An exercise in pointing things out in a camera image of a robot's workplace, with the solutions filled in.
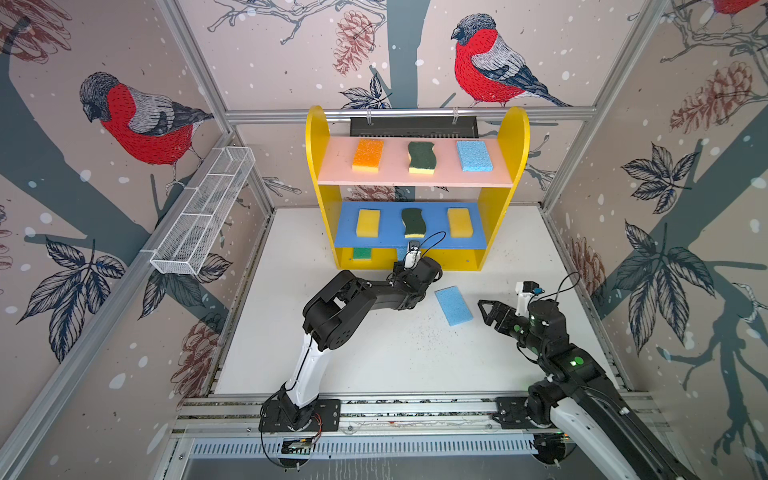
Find blue sponge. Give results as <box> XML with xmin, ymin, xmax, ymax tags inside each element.
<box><xmin>435</xmin><ymin>286</ymin><xmax>473</xmax><ymax>327</ymax></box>
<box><xmin>456</xmin><ymin>140</ymin><xmax>493</xmax><ymax>173</ymax></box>

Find dark green scrub sponge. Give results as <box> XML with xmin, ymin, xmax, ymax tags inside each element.
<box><xmin>408</xmin><ymin>142</ymin><xmax>437</xmax><ymax>175</ymax></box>
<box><xmin>401</xmin><ymin>207</ymin><xmax>427</xmax><ymax>239</ymax></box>

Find green topped yellow sponge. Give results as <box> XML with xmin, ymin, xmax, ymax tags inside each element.
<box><xmin>352</xmin><ymin>248</ymin><xmax>373</xmax><ymax>261</ymax></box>

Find yellow sponge front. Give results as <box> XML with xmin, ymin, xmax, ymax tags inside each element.
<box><xmin>447</xmin><ymin>208</ymin><xmax>474</xmax><ymax>239</ymax></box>

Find dark green scrub sponge front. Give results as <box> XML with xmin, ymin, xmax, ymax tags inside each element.
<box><xmin>408</xmin><ymin>142</ymin><xmax>437</xmax><ymax>175</ymax></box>

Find orange topped yellow sponge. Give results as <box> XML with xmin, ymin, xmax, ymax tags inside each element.
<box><xmin>352</xmin><ymin>138</ymin><xmax>384</xmax><ymax>173</ymax></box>

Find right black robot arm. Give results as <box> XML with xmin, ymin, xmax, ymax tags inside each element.
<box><xmin>478</xmin><ymin>298</ymin><xmax>696</xmax><ymax>479</ymax></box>

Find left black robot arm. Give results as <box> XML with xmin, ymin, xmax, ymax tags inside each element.
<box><xmin>277</xmin><ymin>257</ymin><xmax>443</xmax><ymax>429</ymax></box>

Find yellow shelf with coloured boards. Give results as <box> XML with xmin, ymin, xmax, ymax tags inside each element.
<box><xmin>306</xmin><ymin>106</ymin><xmax>530</xmax><ymax>271</ymax></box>

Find black vent grille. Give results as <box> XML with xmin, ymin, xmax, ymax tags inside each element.
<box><xmin>350</xmin><ymin>117</ymin><xmax>479</xmax><ymax>139</ymax></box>

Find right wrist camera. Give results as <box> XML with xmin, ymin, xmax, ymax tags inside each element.
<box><xmin>515</xmin><ymin>281</ymin><xmax>544</xmax><ymax>317</ymax></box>

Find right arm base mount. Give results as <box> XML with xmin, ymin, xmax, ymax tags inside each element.
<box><xmin>490</xmin><ymin>380</ymin><xmax>566</xmax><ymax>429</ymax></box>

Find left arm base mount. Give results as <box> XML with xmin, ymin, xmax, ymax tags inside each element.
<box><xmin>258</xmin><ymin>387</ymin><xmax>341</xmax><ymax>433</ymax></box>

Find white wire mesh basket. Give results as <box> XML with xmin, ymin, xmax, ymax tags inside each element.
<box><xmin>150</xmin><ymin>146</ymin><xmax>255</xmax><ymax>275</ymax></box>

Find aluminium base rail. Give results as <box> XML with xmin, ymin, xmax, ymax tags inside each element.
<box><xmin>171</xmin><ymin>393</ymin><xmax>500</xmax><ymax>435</ymax></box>

